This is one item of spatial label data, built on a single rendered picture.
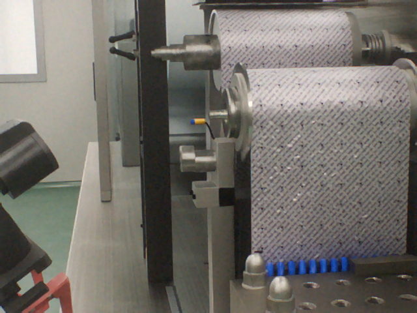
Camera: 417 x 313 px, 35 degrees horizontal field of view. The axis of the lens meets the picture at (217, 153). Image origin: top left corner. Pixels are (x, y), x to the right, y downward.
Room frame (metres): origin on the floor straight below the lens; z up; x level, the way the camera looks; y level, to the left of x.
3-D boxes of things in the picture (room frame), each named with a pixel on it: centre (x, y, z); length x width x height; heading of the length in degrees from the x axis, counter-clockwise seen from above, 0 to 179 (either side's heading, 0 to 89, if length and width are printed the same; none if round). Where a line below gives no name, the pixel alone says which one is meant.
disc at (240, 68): (0.99, -0.04, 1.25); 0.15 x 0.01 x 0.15; 9
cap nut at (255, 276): (0.86, -0.05, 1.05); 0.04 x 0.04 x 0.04
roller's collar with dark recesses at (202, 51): (1.23, 0.03, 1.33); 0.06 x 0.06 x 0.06; 9
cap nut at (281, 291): (0.77, -0.07, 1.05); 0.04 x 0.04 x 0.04
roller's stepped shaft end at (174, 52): (1.22, 0.09, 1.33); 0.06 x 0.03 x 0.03; 99
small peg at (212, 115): (0.96, 0.00, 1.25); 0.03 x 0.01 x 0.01; 99
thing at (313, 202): (0.95, -0.16, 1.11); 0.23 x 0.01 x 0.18; 99
